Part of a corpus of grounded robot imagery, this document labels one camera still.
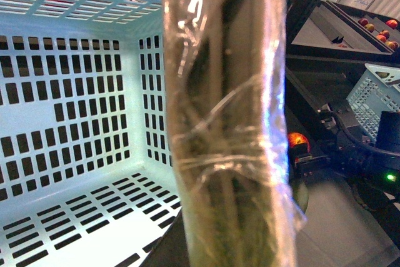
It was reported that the grey basket handle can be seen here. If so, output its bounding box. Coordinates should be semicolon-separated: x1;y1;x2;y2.
162;0;304;266

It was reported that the light blue plastic basket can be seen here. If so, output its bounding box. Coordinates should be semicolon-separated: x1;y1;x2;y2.
1;0;180;266

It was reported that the red apple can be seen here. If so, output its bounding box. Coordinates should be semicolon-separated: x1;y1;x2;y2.
287;132;311;152

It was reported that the black braided cable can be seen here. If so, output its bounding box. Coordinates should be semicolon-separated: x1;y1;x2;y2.
317;109;400;157

